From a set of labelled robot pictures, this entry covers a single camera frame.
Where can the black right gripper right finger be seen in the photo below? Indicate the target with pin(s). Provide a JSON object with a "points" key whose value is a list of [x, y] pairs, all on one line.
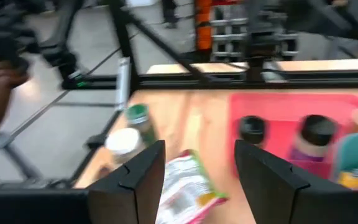
{"points": [[291, 193]]}

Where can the orange spice jar black lid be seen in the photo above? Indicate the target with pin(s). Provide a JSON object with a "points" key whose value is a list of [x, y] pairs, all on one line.
{"points": [[253, 129]]}

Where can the purple label jar black lid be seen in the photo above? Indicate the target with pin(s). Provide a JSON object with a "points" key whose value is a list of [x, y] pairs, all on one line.
{"points": [[317, 137]]}

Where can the pink green snack pack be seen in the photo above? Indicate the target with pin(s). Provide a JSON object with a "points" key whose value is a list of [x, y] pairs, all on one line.
{"points": [[185, 186]]}

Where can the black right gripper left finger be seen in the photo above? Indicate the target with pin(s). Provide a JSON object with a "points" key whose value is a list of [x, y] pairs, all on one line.
{"points": [[57, 205]]}

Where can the bagel seasoning jar white lid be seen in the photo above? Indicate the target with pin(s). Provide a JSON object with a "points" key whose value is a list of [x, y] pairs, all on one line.
{"points": [[124, 144]]}

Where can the teal plastic bin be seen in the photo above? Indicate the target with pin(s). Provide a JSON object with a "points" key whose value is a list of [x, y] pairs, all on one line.
{"points": [[356, 149]]}

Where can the orange post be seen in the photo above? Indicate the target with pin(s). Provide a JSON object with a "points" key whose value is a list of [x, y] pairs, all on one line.
{"points": [[204, 25]]}

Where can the yellow ramen noodle pack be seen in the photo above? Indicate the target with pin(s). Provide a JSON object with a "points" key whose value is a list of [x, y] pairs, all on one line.
{"points": [[357, 179]]}

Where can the green lidded spice jar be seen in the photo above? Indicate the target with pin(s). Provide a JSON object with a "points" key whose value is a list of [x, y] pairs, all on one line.
{"points": [[138, 115]]}

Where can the red plastic tray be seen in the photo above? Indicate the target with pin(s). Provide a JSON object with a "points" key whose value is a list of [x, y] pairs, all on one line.
{"points": [[291, 105]]}

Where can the person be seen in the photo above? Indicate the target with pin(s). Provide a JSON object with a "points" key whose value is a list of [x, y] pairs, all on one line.
{"points": [[169, 12]]}

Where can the shelving with storage bins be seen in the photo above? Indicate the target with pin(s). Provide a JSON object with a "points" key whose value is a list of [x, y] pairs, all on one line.
{"points": [[228, 34]]}

